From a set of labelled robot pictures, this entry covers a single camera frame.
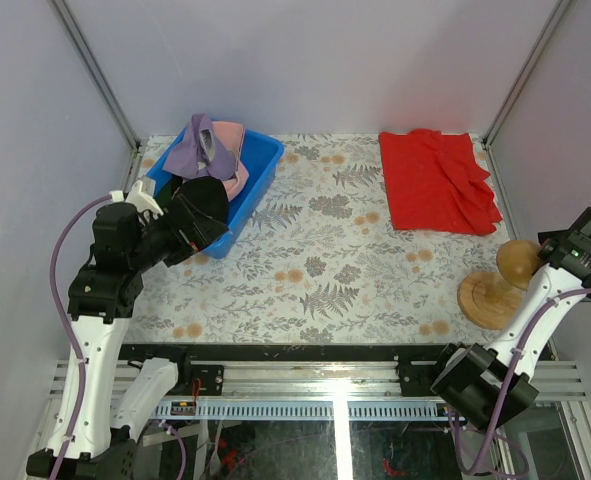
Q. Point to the left frame post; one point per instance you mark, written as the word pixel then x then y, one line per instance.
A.
pixel 73 30

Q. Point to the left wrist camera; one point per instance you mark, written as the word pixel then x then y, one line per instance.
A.
pixel 140 195

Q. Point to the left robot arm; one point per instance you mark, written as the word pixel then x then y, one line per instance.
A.
pixel 91 438

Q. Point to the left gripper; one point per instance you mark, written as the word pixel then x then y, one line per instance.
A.
pixel 190 240

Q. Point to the frame post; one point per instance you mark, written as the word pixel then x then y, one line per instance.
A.
pixel 73 30
pixel 552 25

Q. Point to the red cloth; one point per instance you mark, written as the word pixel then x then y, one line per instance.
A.
pixel 433 182

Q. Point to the black baseball cap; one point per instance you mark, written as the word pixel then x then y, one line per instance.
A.
pixel 201 189

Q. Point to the slotted cable duct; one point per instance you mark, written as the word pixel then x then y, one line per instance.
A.
pixel 300 410

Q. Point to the purple cap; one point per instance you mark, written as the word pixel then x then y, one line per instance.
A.
pixel 200 153

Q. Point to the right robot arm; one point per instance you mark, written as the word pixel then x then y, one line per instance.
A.
pixel 490 385

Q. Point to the pink cap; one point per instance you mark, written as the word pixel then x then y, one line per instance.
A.
pixel 231 135

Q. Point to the right frame post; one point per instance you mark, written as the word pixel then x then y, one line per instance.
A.
pixel 552 25

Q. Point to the wooden hat stand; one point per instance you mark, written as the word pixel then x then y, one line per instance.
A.
pixel 489 299

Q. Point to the blue plastic bin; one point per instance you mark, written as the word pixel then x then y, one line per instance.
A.
pixel 260 155

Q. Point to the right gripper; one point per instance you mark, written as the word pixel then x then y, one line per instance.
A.
pixel 555 236

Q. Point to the dark green cap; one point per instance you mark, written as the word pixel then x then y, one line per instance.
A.
pixel 167 192

